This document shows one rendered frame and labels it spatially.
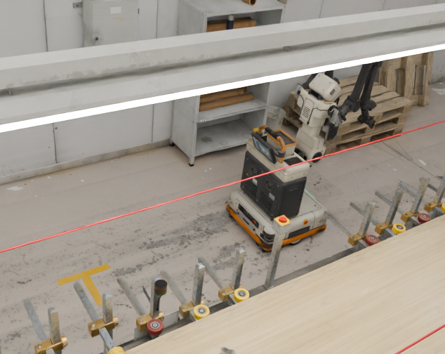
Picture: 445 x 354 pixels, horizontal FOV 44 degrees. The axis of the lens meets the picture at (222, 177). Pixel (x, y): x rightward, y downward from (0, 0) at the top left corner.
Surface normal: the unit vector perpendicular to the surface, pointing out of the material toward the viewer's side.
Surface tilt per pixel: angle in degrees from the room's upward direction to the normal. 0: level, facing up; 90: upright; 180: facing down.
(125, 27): 90
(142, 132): 90
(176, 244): 0
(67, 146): 90
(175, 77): 61
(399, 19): 90
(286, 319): 0
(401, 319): 0
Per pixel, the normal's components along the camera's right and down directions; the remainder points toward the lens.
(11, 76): 0.55, 0.52
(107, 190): 0.11, -0.82
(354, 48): 0.52, 0.06
